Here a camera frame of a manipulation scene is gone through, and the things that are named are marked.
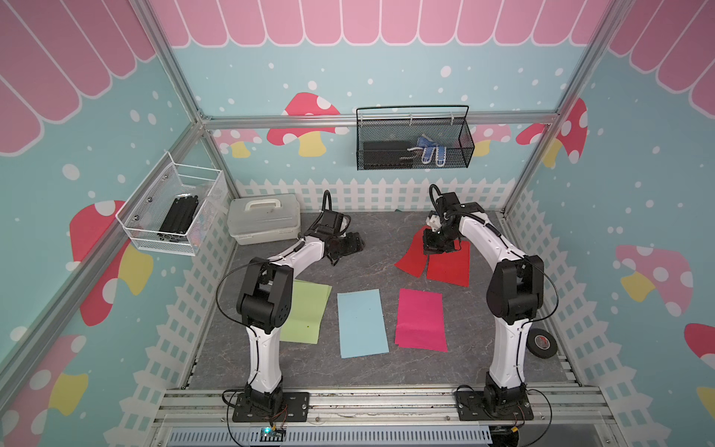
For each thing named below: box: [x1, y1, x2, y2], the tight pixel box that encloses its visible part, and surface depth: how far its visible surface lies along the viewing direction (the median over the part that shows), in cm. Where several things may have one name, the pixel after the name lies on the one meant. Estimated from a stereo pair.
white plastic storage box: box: [227, 193, 301, 246], surface depth 108 cm
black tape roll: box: [526, 327, 558, 359], surface depth 85 cm
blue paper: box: [337, 288, 390, 359], surface depth 92 cm
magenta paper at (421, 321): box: [394, 288, 449, 353], surface depth 94 cm
